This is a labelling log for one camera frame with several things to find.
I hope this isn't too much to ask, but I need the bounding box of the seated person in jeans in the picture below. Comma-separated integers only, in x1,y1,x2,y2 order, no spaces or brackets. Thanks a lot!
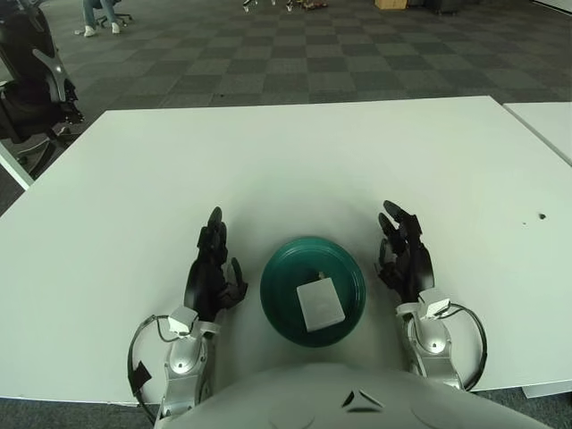
82,0,122,38

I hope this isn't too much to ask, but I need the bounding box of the white neighbouring table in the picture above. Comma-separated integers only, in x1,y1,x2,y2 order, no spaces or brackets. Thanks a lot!
502,101,572,169

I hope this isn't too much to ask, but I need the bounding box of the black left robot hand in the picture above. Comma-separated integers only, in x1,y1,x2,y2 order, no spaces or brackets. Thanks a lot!
183,206,249,323

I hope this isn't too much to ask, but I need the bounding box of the black grey office chair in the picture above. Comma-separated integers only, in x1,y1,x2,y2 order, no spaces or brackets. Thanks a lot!
0,0,86,180

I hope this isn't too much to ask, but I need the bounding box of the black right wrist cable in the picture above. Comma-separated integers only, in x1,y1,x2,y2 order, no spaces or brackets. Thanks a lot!
440,301,488,393

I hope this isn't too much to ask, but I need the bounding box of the grey robot torso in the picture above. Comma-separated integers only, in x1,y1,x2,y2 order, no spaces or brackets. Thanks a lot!
156,362,555,429

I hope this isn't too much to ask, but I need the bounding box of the dark green round plate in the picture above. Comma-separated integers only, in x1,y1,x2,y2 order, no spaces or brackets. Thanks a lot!
259,235,367,348

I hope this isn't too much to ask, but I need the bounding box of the white wall charger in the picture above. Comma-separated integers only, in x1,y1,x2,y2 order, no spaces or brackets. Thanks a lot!
295,270,346,332

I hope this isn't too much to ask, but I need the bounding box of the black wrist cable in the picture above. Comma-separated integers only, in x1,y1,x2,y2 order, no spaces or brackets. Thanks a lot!
127,315,181,424
440,301,488,393

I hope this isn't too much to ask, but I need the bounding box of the black swivel chair base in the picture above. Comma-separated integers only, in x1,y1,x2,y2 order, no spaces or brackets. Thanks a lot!
96,0,134,26

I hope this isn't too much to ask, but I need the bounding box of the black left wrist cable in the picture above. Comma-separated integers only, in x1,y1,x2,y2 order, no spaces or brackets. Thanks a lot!
127,315,181,424

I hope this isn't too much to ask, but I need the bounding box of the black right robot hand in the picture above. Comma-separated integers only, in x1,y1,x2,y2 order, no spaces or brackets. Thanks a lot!
374,199,437,306

